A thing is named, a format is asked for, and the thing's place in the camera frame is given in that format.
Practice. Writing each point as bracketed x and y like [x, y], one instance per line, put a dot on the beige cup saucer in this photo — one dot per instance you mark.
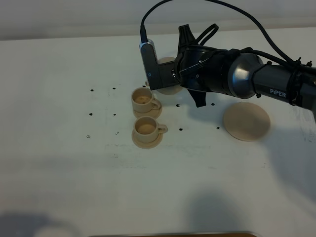
[146, 145]
[151, 110]

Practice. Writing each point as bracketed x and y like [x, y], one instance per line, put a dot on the beige teapot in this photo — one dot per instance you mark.
[170, 82]

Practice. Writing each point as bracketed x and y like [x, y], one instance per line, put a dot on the beige near cup saucer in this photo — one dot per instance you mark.
[146, 145]

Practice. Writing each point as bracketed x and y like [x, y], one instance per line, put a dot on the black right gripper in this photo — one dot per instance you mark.
[201, 69]

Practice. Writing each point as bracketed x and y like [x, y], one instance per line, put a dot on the beige teacup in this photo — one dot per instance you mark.
[147, 129]
[144, 101]

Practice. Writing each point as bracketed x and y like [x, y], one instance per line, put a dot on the beige near teacup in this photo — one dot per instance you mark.
[147, 129]

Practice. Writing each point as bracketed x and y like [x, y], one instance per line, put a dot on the beige far teacup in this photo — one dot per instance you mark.
[144, 101]

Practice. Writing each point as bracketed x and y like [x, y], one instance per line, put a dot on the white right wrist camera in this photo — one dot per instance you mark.
[149, 58]

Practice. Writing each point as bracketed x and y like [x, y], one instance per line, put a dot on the beige teapot saucer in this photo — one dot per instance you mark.
[246, 121]

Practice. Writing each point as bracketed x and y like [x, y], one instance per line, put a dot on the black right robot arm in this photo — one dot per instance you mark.
[237, 73]

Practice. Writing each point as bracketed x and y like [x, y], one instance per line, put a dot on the beige far cup saucer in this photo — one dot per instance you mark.
[151, 110]

